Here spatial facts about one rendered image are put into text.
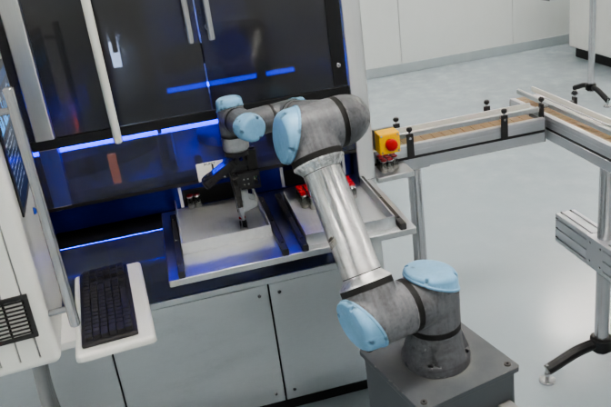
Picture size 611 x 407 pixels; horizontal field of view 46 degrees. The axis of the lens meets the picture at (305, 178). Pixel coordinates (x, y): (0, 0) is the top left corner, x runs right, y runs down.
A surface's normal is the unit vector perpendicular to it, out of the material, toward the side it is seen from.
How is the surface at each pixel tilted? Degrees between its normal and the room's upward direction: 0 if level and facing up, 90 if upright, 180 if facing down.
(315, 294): 90
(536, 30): 90
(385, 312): 55
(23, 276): 90
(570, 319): 0
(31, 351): 90
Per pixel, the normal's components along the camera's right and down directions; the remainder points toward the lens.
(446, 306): 0.46, 0.28
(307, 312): 0.22, 0.33
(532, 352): -0.12, -0.92
